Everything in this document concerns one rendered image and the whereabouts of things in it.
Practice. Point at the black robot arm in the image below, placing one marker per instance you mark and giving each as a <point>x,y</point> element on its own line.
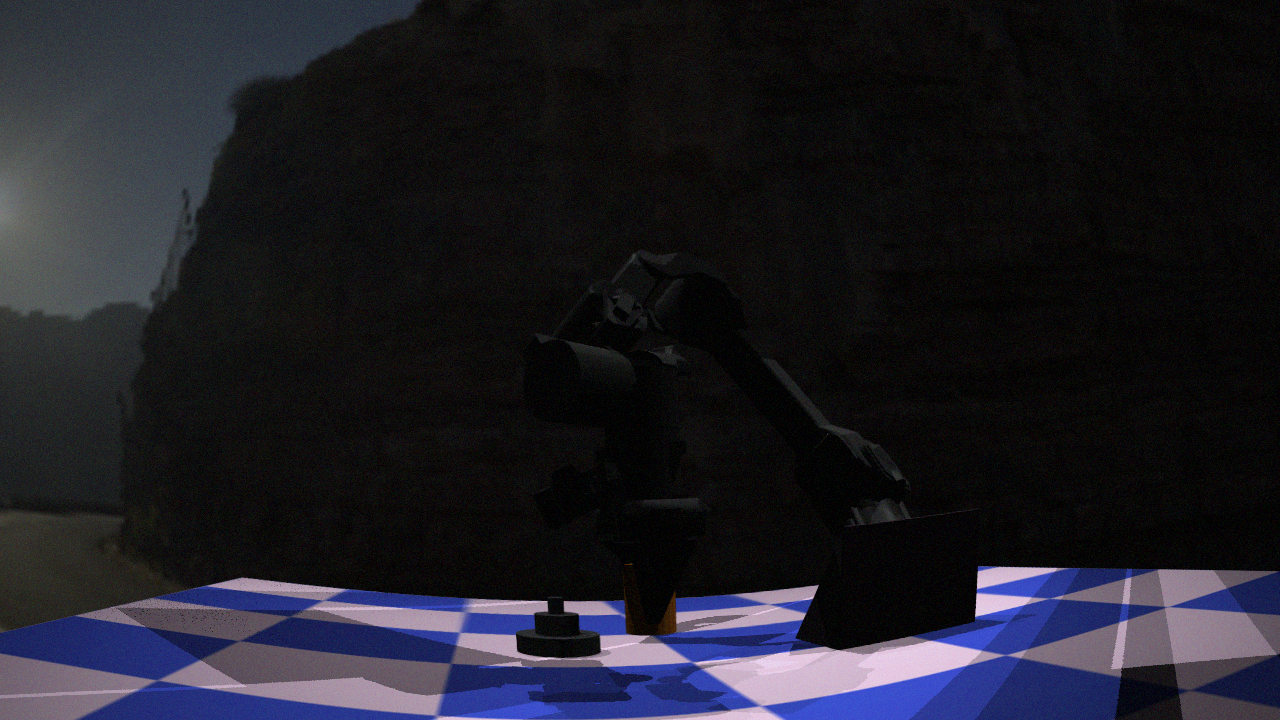
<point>584,375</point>

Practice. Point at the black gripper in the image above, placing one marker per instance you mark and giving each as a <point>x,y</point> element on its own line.
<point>650,531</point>

